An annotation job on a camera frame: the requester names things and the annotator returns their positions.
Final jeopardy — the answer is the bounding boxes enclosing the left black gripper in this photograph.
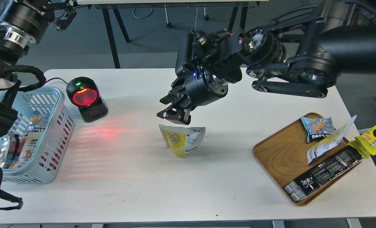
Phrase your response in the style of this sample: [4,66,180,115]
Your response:
[0,0,77,44]

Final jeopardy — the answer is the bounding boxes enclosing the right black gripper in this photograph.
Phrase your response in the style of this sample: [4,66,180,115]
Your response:
[156,71,228,125]

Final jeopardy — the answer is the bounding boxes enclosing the yellow white nut pouch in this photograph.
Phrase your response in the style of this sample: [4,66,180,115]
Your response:
[158,124,206,158]

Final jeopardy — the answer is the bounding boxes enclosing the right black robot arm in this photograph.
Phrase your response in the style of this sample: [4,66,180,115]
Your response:
[157,0,376,125]

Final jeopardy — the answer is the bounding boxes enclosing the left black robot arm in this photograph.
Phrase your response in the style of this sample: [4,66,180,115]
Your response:
[0,0,77,138]

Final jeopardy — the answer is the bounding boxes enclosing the light blue plastic basket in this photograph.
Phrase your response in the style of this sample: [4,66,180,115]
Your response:
[3,86,75,184]

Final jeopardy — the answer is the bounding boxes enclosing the snack packs in basket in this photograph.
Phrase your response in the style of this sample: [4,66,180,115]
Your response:
[0,110,50,170]

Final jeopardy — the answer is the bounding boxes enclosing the blue snack packet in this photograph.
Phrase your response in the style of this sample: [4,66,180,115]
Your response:
[300,117,335,143]

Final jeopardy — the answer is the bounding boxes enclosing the white yellow snack pouch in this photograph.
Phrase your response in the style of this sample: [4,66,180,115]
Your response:
[306,115,356,164]

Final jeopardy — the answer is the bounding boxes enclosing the black long snack package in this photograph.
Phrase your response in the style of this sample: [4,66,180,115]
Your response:
[284,146,363,202]

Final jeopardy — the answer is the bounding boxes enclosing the yellow cartoon snack bag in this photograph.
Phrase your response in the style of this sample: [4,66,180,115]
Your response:
[348,125,376,159]

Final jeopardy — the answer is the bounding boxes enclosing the black leg background table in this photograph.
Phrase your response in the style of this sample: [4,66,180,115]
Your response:
[77,0,269,69]

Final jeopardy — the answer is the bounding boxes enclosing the black barcode scanner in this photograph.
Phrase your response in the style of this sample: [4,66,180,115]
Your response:
[66,77,108,123]

